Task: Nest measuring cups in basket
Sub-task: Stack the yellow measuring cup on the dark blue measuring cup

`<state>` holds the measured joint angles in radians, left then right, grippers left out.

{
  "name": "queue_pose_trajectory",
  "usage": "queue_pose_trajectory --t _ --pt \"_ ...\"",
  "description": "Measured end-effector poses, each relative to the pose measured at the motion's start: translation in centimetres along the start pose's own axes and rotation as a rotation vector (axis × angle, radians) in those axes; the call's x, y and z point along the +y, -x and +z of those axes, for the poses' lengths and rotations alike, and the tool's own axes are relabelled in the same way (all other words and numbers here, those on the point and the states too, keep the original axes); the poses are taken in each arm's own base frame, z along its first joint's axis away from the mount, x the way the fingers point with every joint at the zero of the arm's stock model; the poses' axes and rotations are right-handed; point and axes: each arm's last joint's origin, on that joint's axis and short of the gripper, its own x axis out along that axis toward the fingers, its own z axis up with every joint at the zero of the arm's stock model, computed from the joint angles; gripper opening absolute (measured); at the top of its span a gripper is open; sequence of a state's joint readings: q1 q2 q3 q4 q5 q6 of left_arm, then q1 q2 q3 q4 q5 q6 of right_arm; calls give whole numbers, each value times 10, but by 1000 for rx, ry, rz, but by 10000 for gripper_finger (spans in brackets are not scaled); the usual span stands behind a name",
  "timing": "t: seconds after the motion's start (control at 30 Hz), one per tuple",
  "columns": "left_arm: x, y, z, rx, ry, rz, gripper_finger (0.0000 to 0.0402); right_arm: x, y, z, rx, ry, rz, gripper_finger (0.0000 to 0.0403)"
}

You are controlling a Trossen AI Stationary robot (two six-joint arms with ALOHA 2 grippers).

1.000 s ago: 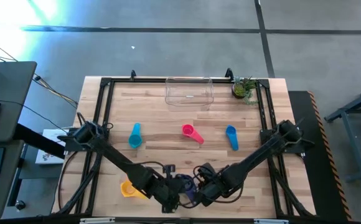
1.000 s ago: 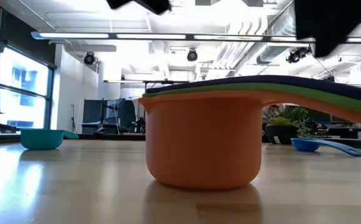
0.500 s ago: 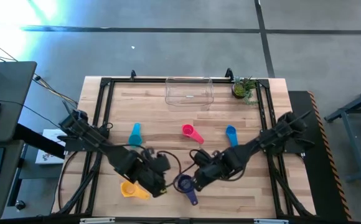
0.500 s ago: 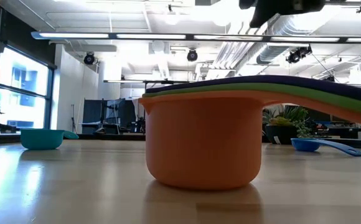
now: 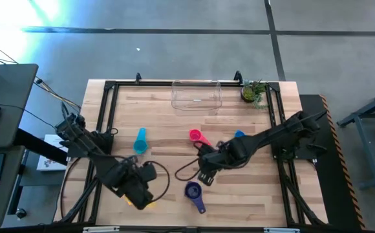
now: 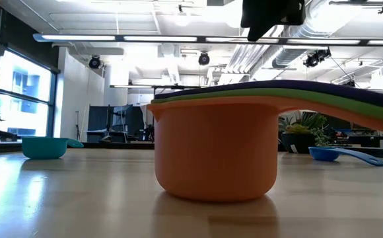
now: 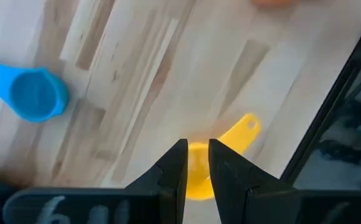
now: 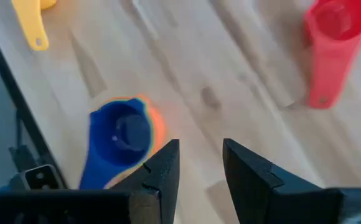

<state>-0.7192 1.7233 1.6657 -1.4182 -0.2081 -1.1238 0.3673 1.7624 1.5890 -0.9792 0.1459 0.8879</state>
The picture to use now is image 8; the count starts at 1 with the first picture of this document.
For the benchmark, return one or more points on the black aluminium table frame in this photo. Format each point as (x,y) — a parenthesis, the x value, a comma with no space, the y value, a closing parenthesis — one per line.
(21,104)

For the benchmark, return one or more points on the small black camera box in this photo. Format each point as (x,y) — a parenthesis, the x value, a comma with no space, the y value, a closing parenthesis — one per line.
(40,178)

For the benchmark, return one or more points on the orange measuring cup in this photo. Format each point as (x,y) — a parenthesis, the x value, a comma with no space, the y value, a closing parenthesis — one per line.
(159,127)

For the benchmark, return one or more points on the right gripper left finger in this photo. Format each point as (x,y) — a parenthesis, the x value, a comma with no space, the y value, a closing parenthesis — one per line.
(158,174)

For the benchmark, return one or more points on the pink measuring cup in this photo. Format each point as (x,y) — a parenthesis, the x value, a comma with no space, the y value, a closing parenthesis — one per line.
(333,56)

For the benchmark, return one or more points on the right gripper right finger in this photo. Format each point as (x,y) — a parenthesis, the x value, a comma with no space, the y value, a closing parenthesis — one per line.
(255,186)

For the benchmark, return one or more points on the purple measuring cup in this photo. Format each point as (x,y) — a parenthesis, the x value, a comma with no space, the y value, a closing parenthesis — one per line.
(105,146)

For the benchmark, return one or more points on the yellow measuring cup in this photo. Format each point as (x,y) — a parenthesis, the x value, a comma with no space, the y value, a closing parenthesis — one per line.
(31,21)

